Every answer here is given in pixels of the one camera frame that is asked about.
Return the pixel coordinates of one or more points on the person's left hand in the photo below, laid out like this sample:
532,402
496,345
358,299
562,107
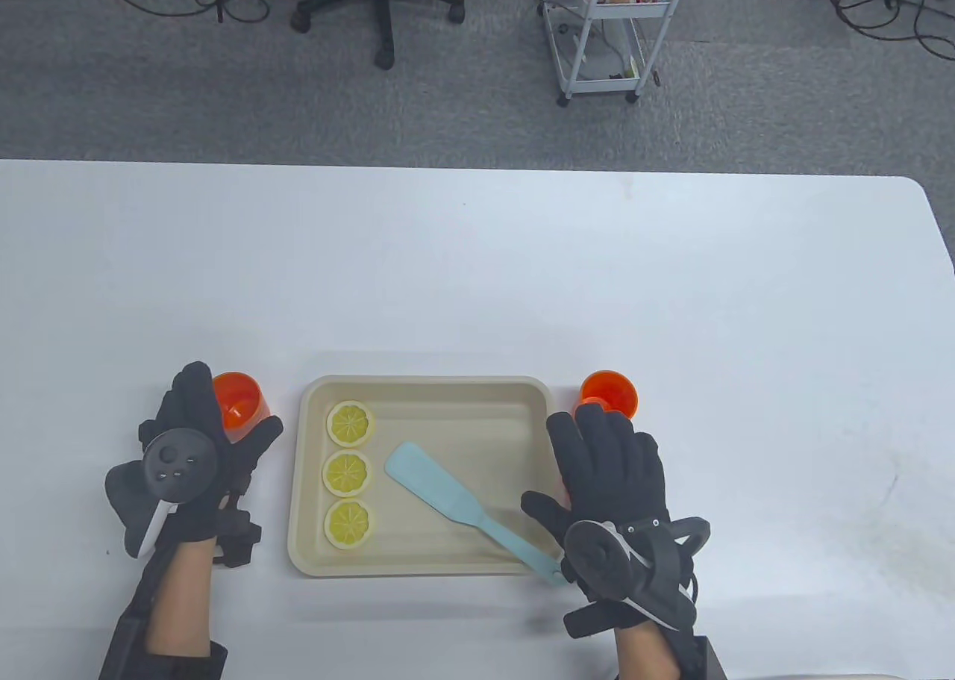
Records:
242,456

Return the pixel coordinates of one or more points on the person's right hand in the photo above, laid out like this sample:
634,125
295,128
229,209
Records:
615,471

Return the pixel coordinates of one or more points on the person's left thumb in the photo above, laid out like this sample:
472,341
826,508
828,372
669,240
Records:
261,445

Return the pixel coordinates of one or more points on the person's right thumb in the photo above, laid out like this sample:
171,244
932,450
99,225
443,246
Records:
545,510

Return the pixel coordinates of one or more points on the person's right forearm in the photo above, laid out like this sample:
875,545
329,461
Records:
656,654

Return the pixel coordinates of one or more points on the person's left forearm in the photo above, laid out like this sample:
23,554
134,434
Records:
179,605

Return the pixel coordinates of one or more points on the orange plastic cup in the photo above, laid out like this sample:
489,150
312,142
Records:
612,392
242,404

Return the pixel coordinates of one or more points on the black controller on right glove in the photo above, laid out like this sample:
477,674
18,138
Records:
597,557

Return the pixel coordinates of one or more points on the black controller on glove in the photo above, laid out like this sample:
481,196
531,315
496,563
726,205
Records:
177,462
597,557

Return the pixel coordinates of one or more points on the black controller on left glove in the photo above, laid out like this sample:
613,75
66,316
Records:
177,462

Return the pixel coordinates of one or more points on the lemon slice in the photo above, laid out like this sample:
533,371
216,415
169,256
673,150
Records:
348,473
348,524
351,423

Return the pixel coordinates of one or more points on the light blue spatula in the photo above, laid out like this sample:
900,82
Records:
433,478

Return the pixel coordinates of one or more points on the beige rectangular tray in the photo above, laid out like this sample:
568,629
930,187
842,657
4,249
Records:
440,419

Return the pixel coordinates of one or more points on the black office chair base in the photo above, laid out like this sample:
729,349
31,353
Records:
382,1

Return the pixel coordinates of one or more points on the white wheeled cart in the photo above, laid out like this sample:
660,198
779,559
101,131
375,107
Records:
597,30

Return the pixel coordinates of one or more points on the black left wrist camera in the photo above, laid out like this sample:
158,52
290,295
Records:
237,538

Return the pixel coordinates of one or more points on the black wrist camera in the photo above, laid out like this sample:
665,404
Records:
237,538
709,657

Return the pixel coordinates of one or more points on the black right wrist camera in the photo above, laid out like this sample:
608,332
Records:
709,657

